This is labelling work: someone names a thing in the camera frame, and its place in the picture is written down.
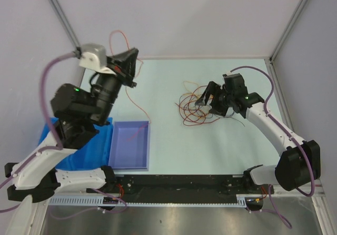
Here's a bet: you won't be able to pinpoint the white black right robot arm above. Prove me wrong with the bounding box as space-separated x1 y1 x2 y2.
195 74 321 193

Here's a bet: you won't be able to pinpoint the grey slotted cable duct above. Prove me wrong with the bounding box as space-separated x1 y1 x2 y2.
49 194 246 208

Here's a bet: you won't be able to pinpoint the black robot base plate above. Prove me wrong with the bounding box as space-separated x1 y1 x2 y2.
100 174 268 201

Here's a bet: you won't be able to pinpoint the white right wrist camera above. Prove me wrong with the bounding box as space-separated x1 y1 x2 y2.
222 72 232 77

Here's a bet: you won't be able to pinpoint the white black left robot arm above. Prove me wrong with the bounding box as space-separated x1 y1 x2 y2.
4 44 138 203

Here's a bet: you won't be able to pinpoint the purple plastic bin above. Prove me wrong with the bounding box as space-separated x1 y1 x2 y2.
108 121 150 171

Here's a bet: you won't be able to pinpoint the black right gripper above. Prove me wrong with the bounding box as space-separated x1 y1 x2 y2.
194 81 234 117

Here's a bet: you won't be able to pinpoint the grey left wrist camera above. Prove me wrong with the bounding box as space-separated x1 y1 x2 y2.
78 43 107 73

